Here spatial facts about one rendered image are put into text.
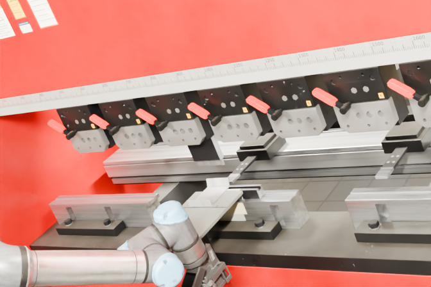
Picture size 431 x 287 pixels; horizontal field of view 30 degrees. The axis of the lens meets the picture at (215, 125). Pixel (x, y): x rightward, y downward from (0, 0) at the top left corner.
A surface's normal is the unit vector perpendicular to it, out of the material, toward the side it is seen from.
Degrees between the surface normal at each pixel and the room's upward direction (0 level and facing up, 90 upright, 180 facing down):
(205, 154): 90
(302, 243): 0
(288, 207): 90
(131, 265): 69
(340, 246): 0
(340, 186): 0
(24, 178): 90
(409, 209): 90
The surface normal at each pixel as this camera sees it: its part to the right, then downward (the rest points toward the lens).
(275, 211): 0.77, -0.07
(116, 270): 0.44, 0.07
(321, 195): -0.36, -0.87
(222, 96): -0.53, 0.49
